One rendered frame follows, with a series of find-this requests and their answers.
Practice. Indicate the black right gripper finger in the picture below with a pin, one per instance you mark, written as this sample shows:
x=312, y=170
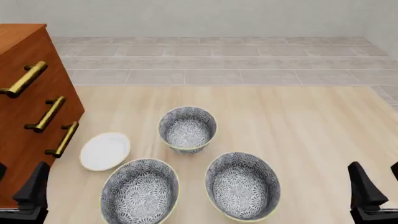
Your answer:
x=395, y=170
x=365, y=191

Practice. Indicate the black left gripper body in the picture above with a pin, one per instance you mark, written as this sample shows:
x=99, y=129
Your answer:
x=25, y=215

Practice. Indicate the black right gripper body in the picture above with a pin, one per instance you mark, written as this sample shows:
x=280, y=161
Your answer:
x=376, y=215

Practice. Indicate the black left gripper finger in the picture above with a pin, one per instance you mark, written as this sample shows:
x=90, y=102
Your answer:
x=35, y=189
x=2, y=171

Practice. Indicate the wooden cabinet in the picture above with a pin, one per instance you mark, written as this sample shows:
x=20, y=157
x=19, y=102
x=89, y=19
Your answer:
x=28, y=49

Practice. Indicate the small patterned grey bowl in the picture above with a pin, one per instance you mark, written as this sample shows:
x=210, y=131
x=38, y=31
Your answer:
x=187, y=134

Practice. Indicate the white plate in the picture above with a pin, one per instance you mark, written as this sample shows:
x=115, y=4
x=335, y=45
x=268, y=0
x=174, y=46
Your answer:
x=105, y=151

